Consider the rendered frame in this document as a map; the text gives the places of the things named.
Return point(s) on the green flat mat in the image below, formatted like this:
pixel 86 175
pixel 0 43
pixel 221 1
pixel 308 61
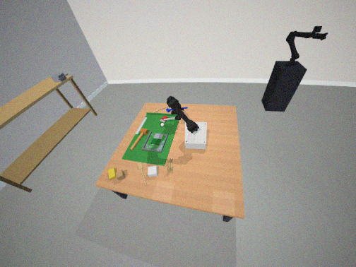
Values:
pixel 153 124

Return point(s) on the tan cube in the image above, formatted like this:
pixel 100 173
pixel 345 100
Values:
pixel 120 175

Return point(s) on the orange wooden mallet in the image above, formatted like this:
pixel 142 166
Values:
pixel 143 132

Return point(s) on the yellow rectangular block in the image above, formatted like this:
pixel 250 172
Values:
pixel 112 173

